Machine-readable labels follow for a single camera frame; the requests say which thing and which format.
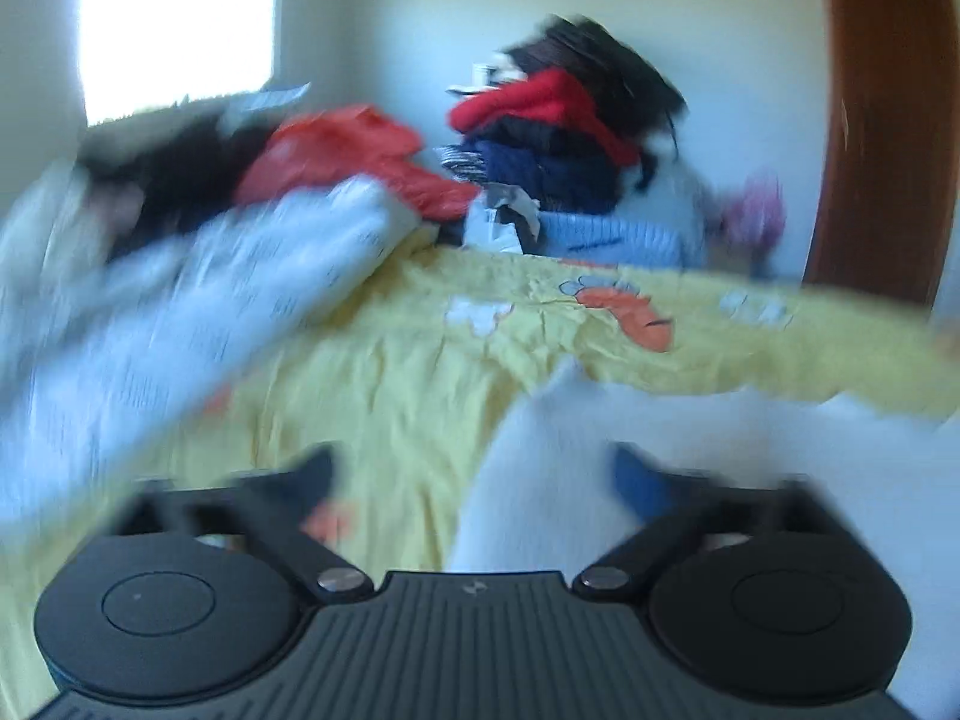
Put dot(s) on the yellow printed bedsheet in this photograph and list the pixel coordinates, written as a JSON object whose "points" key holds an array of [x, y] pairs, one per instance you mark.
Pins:
{"points": [[420, 360]]}

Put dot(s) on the light blue knit garment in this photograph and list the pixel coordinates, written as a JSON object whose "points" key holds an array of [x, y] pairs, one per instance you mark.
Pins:
{"points": [[615, 240]]}

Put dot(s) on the red plastic bag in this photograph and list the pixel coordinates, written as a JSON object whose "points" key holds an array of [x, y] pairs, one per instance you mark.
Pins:
{"points": [[337, 157]]}

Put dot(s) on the black white patterned cloth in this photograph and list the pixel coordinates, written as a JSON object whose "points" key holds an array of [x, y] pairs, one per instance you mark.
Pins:
{"points": [[461, 163]]}

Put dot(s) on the navy blue jacket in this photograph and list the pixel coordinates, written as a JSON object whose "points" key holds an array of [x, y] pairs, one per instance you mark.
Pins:
{"points": [[555, 165]]}

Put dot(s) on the white knit sweater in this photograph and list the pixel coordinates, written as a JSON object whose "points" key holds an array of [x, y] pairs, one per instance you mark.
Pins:
{"points": [[750, 435]]}

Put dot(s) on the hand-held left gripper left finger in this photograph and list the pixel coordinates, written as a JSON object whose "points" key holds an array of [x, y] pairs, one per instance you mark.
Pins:
{"points": [[311, 476]]}

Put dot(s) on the white printed quilt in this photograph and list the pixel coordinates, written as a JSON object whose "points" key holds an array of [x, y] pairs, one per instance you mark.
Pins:
{"points": [[187, 300]]}

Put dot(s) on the pink plastic bag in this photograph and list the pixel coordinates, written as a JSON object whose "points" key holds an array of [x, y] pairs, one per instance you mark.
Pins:
{"points": [[757, 214]]}

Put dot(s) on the black jacket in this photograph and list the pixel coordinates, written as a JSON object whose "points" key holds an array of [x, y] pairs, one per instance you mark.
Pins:
{"points": [[615, 60]]}

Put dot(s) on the window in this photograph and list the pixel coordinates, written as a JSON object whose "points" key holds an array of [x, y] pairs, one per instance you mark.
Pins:
{"points": [[176, 22]]}

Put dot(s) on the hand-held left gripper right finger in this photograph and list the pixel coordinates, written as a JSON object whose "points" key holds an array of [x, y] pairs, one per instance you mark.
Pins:
{"points": [[637, 480]]}

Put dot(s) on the brown wooden door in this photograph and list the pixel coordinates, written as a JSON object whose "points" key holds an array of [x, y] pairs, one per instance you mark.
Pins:
{"points": [[877, 112]]}

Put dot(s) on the red jacket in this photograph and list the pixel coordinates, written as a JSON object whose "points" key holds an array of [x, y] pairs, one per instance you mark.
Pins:
{"points": [[540, 101]]}

